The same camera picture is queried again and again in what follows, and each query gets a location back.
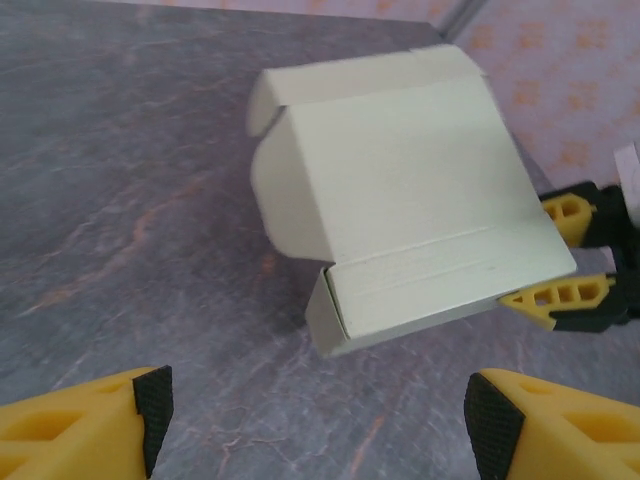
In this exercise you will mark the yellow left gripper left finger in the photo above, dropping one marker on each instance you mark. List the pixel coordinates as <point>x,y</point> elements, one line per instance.
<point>75,430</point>

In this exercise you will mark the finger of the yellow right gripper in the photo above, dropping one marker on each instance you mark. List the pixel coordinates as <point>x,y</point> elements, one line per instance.
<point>550,297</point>
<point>570,215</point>

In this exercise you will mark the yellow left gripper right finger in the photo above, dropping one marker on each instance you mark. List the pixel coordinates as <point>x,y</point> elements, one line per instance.
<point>565,430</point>

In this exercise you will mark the pale green paper box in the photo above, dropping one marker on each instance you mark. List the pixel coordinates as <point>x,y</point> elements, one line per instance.
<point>400,190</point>

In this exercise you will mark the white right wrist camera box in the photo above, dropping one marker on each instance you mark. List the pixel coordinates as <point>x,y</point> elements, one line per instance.
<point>629,180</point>

